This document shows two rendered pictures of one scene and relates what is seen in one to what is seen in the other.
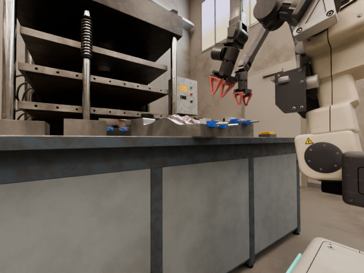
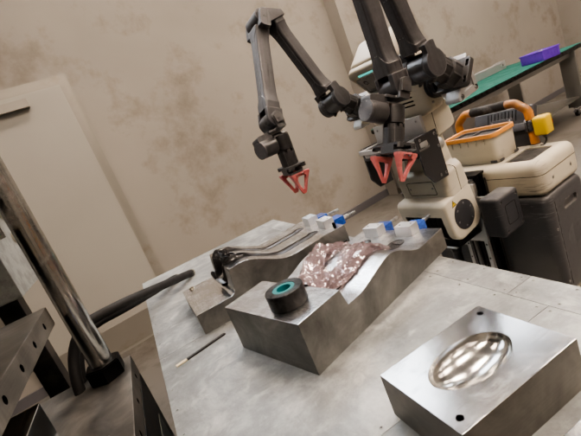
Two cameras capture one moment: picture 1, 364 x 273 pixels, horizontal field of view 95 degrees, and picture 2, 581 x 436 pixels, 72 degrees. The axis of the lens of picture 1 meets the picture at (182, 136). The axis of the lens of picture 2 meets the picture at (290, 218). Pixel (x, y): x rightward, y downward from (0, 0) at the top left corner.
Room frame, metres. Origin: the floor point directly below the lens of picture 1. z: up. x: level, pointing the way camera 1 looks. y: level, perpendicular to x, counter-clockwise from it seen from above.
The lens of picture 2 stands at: (0.80, 0.92, 1.24)
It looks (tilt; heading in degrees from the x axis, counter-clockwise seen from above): 13 degrees down; 284
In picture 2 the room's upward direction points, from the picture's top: 22 degrees counter-clockwise
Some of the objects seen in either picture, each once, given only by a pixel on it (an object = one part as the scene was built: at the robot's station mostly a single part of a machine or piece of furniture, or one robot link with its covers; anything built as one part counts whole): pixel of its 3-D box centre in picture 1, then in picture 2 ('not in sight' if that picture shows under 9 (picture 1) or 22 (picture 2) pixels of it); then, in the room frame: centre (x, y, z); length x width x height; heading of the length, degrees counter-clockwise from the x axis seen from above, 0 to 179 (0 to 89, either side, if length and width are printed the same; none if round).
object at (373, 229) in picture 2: (225, 125); (385, 227); (0.82, -0.21, 0.85); 0.13 x 0.05 x 0.05; 51
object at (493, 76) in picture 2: not in sight; (489, 113); (-0.57, -3.98, 0.47); 2.61 x 1.04 x 0.94; 40
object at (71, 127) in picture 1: (84, 129); (478, 379); (0.76, 0.44, 0.83); 0.20 x 0.15 x 0.07; 33
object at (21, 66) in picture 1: (103, 92); not in sight; (1.67, 0.79, 1.26); 1.10 x 0.74 x 0.05; 123
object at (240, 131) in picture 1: (212, 128); (261, 261); (1.22, -0.22, 0.87); 0.50 x 0.26 x 0.14; 33
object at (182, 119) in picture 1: (177, 120); (335, 259); (0.95, 0.03, 0.90); 0.26 x 0.18 x 0.08; 51
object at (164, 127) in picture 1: (176, 127); (342, 275); (0.95, 0.03, 0.85); 0.50 x 0.26 x 0.11; 51
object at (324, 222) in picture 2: (236, 121); (338, 220); (0.96, -0.32, 0.89); 0.13 x 0.05 x 0.05; 34
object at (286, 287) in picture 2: (147, 117); (286, 295); (1.04, 0.22, 0.93); 0.08 x 0.08 x 0.04
